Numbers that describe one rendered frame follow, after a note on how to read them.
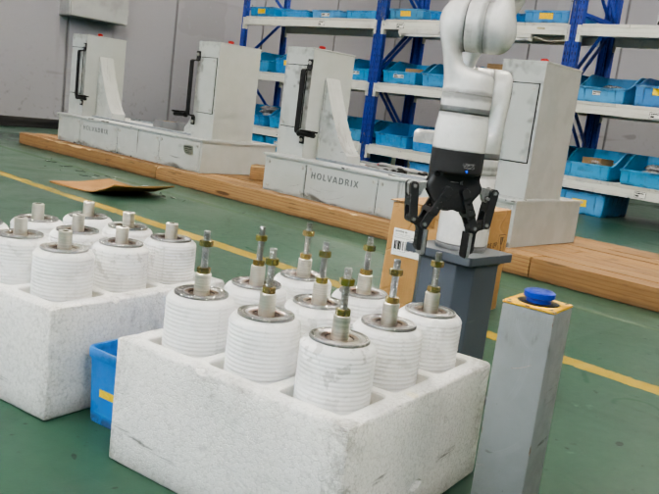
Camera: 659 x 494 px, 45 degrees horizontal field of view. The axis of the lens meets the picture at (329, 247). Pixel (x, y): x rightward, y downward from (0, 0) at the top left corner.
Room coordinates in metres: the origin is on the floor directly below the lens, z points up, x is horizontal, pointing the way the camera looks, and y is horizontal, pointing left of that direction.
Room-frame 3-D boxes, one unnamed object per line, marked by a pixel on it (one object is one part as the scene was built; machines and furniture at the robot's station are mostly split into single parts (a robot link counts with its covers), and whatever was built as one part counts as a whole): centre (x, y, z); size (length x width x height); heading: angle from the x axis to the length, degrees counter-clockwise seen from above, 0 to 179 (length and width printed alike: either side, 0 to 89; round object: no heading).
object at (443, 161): (1.13, -0.16, 0.45); 0.08 x 0.08 x 0.09
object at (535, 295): (1.00, -0.28, 0.32); 0.04 x 0.04 x 0.02
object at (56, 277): (1.24, 0.42, 0.16); 0.10 x 0.10 x 0.18
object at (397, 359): (1.03, -0.09, 0.16); 0.10 x 0.10 x 0.18
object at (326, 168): (3.70, -0.34, 0.45); 1.45 x 0.57 x 0.74; 48
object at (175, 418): (1.10, 0.01, 0.09); 0.39 x 0.39 x 0.18; 56
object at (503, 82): (1.45, -0.24, 0.54); 0.09 x 0.09 x 0.17; 87
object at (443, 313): (1.13, -0.16, 0.25); 0.08 x 0.08 x 0.01
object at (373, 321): (1.03, -0.09, 0.25); 0.08 x 0.08 x 0.01
